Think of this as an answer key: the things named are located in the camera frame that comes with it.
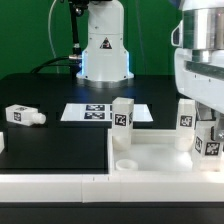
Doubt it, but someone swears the black cable bundle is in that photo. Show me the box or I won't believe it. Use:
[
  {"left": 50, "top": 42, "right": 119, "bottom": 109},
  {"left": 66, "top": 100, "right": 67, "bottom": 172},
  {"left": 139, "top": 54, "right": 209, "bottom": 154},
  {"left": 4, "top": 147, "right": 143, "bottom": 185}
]
[{"left": 30, "top": 55, "right": 83, "bottom": 75}]

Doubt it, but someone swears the black camera pole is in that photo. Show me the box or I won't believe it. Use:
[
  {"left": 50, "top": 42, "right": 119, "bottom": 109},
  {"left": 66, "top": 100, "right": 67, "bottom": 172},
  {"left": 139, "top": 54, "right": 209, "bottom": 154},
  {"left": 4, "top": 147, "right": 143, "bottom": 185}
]
[{"left": 68, "top": 0, "right": 89, "bottom": 78}]

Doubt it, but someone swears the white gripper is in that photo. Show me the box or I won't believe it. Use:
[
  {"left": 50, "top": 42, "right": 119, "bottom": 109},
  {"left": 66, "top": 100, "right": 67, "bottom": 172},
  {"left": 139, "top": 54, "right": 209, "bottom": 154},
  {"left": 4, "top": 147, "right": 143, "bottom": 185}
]
[{"left": 171, "top": 22, "right": 224, "bottom": 142}]

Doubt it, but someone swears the white square tabletop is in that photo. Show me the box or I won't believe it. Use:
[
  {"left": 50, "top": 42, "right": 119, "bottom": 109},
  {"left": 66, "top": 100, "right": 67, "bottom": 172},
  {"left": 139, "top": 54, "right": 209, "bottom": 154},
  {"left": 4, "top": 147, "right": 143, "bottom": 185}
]
[{"left": 106, "top": 128, "right": 224, "bottom": 176}]

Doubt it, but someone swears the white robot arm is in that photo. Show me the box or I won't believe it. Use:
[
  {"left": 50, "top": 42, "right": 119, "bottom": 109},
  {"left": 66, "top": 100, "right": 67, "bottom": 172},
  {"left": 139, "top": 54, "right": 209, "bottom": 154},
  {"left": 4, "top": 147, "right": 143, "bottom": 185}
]
[{"left": 77, "top": 0, "right": 224, "bottom": 141}]

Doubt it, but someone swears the white marker base sheet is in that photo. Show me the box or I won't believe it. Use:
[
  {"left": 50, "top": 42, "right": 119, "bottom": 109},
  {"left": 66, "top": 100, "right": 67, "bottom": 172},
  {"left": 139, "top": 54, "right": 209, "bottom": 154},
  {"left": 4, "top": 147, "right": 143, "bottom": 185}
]
[{"left": 61, "top": 103, "right": 153, "bottom": 122}]

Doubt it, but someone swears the white left fence piece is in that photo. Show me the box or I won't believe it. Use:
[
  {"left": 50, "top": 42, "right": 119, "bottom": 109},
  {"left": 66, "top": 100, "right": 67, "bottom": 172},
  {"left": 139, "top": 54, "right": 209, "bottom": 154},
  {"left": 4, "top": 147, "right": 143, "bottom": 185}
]
[{"left": 0, "top": 132, "right": 5, "bottom": 154}]

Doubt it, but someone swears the white cable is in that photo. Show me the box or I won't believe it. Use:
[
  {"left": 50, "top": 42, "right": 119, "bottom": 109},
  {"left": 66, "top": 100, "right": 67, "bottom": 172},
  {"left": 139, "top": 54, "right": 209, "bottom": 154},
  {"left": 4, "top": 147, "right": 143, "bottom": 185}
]
[{"left": 47, "top": 0, "right": 61, "bottom": 75}]

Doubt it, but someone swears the white front fence bar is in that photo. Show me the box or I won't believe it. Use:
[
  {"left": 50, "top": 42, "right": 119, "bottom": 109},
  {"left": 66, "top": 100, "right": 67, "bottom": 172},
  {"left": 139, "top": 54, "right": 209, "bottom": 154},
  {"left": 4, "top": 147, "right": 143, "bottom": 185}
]
[{"left": 0, "top": 173, "right": 224, "bottom": 203}]

